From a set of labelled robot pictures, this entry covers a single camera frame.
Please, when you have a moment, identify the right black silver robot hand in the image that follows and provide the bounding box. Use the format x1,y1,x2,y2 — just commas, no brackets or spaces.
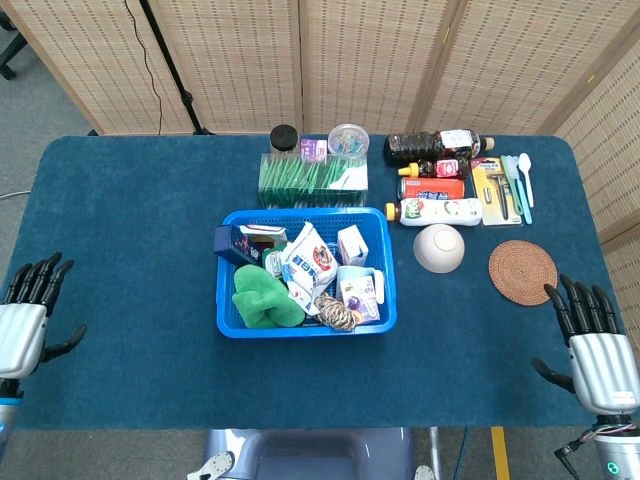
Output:
531,273,640,416

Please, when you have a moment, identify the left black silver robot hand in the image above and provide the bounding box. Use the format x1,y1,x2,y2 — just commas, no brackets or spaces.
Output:
0,252,88,381

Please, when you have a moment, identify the long dark blue box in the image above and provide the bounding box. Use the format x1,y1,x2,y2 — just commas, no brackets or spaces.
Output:
214,224,264,267

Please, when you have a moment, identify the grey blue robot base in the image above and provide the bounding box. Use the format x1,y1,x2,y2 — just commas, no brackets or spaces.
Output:
187,427,436,480

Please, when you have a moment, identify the white red food box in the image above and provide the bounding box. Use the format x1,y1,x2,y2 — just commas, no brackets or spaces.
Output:
238,223,290,251

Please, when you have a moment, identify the clear box of green sachets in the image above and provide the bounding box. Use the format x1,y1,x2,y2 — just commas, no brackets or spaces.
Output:
257,152,370,209

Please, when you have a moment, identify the small purple box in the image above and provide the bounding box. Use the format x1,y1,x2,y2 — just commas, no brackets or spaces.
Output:
299,138,329,164

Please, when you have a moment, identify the round woven coaster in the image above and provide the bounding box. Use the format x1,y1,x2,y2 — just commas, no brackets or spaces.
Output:
488,239,559,307

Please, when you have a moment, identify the blue table cloth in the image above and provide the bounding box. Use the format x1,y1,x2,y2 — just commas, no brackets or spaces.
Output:
0,134,640,431

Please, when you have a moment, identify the light blue brush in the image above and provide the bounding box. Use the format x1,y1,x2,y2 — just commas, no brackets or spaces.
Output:
501,154,534,225

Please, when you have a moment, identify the grey metal table leg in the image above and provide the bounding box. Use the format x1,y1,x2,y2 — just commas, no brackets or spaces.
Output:
427,427,444,476

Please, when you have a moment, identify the beige bowl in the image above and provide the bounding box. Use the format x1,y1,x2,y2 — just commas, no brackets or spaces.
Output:
412,223,466,274

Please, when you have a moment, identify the yellow razor blister pack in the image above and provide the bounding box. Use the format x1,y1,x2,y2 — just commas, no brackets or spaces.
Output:
471,157,524,227

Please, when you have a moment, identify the white plastic spoon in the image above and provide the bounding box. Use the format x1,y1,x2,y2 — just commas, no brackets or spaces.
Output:
518,152,535,209

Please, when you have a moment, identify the white bottle yellow cap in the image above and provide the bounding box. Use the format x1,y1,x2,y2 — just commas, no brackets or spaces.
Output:
383,197,484,228

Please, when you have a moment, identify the green plush toy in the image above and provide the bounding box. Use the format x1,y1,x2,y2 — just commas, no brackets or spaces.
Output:
231,264,306,330

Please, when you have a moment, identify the orange red drink can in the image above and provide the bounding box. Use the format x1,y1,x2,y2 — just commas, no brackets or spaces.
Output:
397,176,466,201

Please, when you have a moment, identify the purple white drink carton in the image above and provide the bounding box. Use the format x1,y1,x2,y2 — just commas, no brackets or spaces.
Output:
339,277,381,324

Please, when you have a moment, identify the small dark bottle yellow cap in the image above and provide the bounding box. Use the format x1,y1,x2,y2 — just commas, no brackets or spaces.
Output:
397,158,472,180

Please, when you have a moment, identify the small green white packet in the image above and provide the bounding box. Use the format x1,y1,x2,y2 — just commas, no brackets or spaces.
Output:
262,243,289,279

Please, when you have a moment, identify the white mug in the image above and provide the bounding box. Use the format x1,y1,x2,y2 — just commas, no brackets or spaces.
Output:
335,265,386,306

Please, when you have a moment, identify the ball of twine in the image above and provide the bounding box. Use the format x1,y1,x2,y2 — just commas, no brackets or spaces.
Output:
313,293,359,332

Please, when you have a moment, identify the small white carton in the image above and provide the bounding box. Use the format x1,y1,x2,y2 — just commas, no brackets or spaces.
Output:
336,224,370,268

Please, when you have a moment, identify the blue plastic basket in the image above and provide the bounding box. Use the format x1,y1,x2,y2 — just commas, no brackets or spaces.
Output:
215,207,399,340

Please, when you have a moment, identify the large dark tea bottle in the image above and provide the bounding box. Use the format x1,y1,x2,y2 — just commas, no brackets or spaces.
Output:
383,128,497,169

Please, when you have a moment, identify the black furniture piece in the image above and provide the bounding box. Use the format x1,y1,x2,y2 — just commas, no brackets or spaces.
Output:
0,9,29,81

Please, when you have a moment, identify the white snack bag blue text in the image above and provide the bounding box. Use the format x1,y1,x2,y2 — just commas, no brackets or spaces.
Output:
279,221,341,317

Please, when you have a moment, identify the black tripod stand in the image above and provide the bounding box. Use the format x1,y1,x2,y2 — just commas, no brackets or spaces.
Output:
138,0,216,136

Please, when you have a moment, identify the jar with black lid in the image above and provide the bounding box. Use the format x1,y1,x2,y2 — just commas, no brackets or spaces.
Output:
269,124,300,154

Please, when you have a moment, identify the clear round clip container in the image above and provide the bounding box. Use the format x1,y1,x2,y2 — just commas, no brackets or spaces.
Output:
328,123,370,159

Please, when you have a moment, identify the blue floor cable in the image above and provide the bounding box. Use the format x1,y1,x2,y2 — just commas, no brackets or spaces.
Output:
452,427,471,480

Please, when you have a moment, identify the teal plastic handle utensil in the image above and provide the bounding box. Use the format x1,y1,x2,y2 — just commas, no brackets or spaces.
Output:
511,168,525,214

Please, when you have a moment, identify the black hanging cable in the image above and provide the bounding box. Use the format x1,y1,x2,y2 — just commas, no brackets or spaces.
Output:
123,0,164,136

